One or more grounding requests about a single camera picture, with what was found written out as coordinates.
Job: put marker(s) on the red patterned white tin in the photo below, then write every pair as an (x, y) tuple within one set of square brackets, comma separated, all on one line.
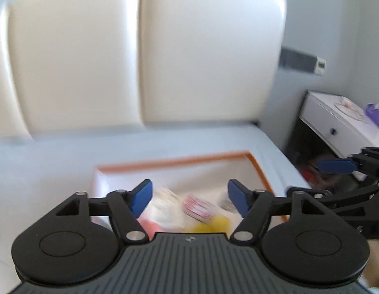
[(197, 206)]

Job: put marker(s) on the white and black nightstand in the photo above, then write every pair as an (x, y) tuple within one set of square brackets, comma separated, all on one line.
[(324, 119)]

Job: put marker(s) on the white wall thermostat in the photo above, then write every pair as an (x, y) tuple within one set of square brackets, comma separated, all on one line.
[(321, 66)]

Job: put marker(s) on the pink squeeze bottle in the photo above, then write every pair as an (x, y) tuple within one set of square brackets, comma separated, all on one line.
[(149, 228)]

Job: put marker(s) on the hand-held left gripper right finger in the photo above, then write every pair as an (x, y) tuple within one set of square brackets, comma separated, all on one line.
[(238, 197)]

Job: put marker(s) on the cream leather headboard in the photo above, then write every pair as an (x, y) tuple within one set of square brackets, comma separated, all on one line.
[(85, 61)]

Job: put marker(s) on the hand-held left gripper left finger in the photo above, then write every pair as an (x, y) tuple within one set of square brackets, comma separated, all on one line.
[(142, 197)]

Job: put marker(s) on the grey wall switch panel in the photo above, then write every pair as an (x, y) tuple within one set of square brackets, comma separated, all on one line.
[(296, 59)]

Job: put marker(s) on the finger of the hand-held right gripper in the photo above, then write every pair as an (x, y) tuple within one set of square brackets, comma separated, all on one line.
[(355, 193), (336, 165)]

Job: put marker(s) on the yellow bottle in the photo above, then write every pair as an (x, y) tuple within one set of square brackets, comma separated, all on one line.
[(214, 223)]

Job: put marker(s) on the orange cardboard box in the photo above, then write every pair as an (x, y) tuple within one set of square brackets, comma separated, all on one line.
[(207, 171)]

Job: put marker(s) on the purple tissue pack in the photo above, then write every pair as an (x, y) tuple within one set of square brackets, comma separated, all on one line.
[(375, 113)]

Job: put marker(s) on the grey bed sheet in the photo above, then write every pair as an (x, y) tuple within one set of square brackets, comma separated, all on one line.
[(39, 165)]

